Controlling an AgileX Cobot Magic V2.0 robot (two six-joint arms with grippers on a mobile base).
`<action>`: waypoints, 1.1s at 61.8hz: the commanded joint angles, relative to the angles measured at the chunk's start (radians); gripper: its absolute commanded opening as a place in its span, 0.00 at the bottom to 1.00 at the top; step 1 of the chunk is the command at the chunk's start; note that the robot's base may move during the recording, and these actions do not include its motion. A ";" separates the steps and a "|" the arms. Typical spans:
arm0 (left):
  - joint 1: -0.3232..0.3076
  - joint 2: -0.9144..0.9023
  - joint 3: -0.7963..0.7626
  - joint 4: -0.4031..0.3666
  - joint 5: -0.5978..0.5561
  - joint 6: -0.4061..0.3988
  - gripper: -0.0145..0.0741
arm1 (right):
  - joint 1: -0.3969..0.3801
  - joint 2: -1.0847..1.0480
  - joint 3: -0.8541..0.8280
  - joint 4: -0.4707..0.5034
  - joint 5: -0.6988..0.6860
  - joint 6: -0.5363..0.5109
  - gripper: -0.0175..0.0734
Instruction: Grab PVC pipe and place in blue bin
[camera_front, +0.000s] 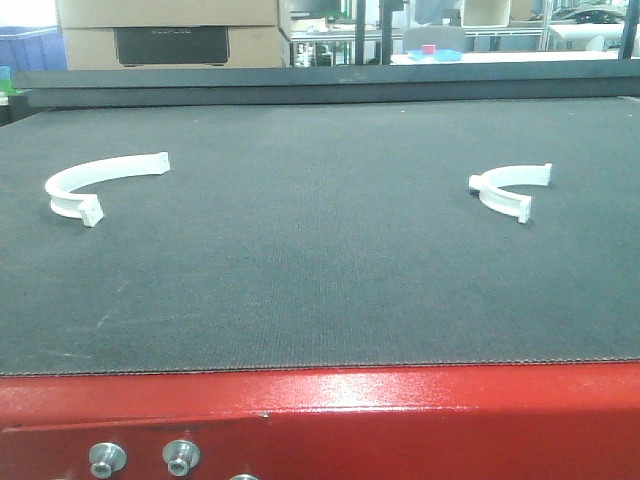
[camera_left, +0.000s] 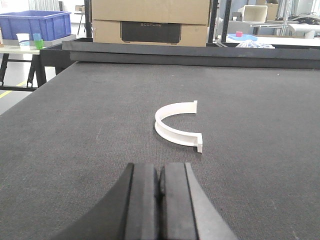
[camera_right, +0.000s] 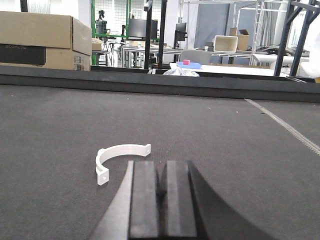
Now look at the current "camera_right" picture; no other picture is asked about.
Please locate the stacked cardboard boxes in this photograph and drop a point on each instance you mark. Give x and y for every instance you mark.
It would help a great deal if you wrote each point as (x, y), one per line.
(47, 41)

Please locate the black conveyor end rail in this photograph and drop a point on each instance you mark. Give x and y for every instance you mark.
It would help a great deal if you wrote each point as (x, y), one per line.
(216, 85)

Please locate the black computer monitor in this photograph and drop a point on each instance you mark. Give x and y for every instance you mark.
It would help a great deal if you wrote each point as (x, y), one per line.
(137, 28)

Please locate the shallow blue tray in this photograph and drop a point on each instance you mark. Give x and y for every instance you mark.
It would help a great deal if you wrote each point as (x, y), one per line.
(191, 65)

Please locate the crumpled clear plastic bag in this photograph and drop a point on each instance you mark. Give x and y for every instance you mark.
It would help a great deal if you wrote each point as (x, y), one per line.
(180, 72)

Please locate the small pink cube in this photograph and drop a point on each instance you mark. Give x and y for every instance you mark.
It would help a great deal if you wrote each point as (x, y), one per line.
(186, 62)

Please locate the white PVC pipe clamp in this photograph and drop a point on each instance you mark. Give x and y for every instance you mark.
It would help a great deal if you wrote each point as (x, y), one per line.
(104, 154)

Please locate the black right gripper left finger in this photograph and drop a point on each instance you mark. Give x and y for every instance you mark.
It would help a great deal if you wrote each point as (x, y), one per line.
(133, 213)

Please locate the white open bin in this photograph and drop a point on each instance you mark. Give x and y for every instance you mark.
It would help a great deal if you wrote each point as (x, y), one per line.
(223, 43)

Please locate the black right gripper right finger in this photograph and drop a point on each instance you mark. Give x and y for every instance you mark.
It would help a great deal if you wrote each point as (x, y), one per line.
(192, 210)

